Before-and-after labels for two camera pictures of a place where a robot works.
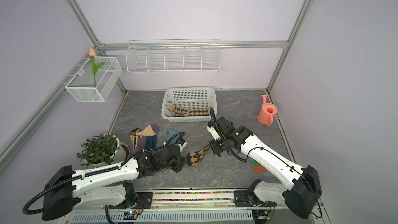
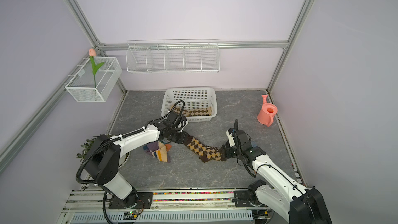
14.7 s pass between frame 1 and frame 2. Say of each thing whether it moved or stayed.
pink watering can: stayed
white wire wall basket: stayed
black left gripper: moved
